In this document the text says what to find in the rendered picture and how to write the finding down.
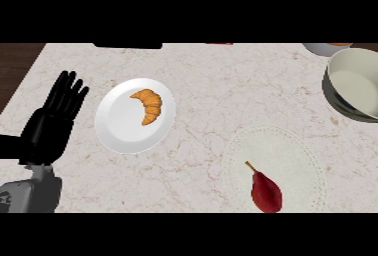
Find small white bowl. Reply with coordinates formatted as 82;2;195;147
301;42;354;58

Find white oval plate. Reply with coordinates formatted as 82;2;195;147
93;77;177;155

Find dark red pear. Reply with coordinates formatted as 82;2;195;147
243;160;285;214

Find black appliance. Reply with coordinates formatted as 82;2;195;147
91;42;164;50

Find large grey bowl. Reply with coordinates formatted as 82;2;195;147
320;47;378;124

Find golden croissant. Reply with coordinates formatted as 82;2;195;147
128;88;164;127

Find white oval placemat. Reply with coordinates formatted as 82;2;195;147
218;125;329;214

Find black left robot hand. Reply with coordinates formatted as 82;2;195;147
0;70;91;167

